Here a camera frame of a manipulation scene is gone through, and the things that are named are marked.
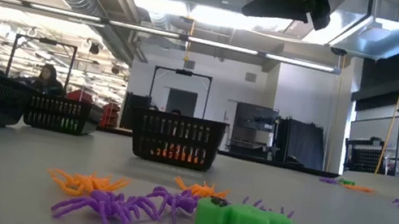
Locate orange plastic spider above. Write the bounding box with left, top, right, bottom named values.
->
left=150, top=143, right=186, bottom=162
left=182, top=149, right=204, bottom=166
left=171, top=174, right=232, bottom=204
left=341, top=183, right=376, bottom=196
left=44, top=162, right=133, bottom=206

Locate long ceiling light bar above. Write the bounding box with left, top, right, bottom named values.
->
left=0, top=0, right=345, bottom=76

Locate black equipment cabinet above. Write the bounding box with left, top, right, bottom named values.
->
left=228, top=101, right=281, bottom=162

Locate dark grey door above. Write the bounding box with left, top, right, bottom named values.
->
left=164, top=87, right=200, bottom=118

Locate black curtain panel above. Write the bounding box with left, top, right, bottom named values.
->
left=272, top=116, right=333, bottom=172

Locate black equipment case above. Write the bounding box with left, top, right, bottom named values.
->
left=118, top=90, right=154, bottom=133

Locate grey partition panel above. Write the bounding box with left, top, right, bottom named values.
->
left=348, top=106, right=399, bottom=144

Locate black mesh equipment rack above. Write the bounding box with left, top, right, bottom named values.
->
left=340, top=131, right=399, bottom=181

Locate red tool cabinet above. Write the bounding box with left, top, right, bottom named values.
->
left=65, top=87, right=96, bottom=105
left=99, top=100, right=122, bottom=131

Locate person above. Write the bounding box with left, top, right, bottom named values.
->
left=24, top=60, right=71, bottom=99

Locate black robot rig frame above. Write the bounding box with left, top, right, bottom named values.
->
left=4, top=31, right=79, bottom=89
left=146, top=63, right=214, bottom=120

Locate black aluminium rig frame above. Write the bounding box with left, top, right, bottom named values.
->
left=96, top=123, right=347, bottom=182

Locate yellow hanging cable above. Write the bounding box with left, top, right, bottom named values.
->
left=374, top=33, right=399, bottom=177

